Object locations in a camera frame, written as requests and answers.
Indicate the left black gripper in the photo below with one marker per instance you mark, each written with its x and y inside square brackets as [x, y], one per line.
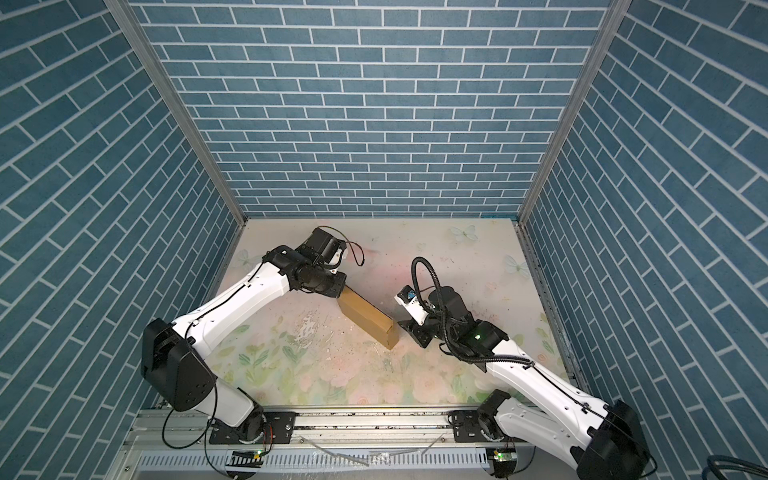
[338, 287]

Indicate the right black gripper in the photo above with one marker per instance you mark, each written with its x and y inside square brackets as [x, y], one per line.
[415, 330]

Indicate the brown cardboard paper box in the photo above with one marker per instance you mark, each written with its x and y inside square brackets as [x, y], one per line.
[368, 317]

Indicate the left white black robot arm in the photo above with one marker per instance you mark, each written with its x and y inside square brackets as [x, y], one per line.
[174, 354]

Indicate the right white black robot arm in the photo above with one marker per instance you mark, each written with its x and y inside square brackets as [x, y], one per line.
[598, 440]

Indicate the right green circuit board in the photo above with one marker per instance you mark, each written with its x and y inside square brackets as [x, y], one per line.
[501, 456]

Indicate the green circuit board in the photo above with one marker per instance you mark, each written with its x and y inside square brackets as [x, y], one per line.
[246, 459]
[501, 456]

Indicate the left green circuit board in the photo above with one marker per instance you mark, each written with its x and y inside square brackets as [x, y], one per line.
[246, 459]

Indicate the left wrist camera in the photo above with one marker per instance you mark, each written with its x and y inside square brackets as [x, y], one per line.
[323, 249]

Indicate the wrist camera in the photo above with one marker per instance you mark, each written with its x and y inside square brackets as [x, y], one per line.
[407, 298]
[323, 249]

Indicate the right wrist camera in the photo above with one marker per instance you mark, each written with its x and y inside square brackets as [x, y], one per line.
[407, 298]

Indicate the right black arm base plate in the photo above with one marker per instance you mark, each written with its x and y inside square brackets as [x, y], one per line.
[472, 426]

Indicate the white slotted cable duct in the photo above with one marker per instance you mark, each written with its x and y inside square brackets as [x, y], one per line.
[308, 460]

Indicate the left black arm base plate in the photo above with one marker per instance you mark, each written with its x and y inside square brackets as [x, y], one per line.
[266, 428]

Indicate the aluminium front rail frame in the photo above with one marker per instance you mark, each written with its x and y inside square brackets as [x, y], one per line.
[331, 431]

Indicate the left aluminium corner post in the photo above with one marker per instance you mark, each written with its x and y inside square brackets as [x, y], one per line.
[128, 23]

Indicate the aluminium corner post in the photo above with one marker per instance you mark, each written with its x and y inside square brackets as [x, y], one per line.
[128, 23]
[596, 55]

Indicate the right aluminium corner post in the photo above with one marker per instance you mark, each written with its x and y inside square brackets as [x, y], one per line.
[596, 55]

